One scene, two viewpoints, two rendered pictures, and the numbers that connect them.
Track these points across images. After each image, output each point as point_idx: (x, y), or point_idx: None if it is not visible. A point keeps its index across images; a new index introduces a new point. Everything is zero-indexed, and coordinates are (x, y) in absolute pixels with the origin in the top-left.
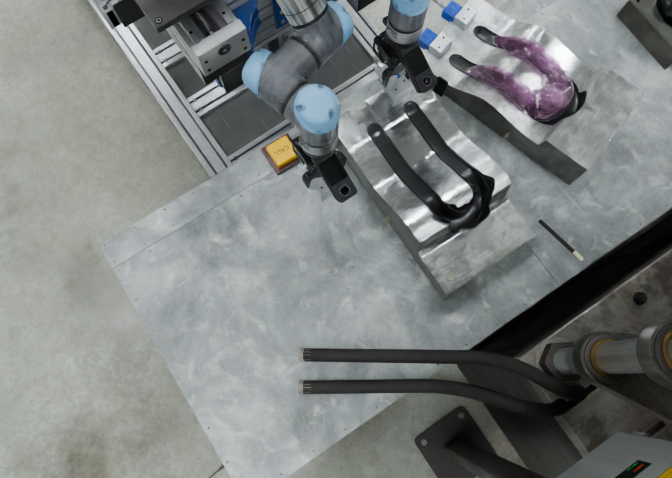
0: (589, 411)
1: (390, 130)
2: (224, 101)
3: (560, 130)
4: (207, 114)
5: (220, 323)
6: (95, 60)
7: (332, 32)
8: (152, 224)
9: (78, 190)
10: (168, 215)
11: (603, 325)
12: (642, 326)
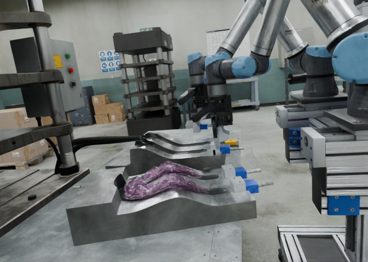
0: (50, 172)
1: (200, 146)
2: (340, 248)
3: (120, 171)
4: (334, 240)
5: (191, 133)
6: None
7: (214, 54)
8: (236, 130)
9: (322, 216)
10: (236, 131)
11: (51, 186)
12: (28, 194)
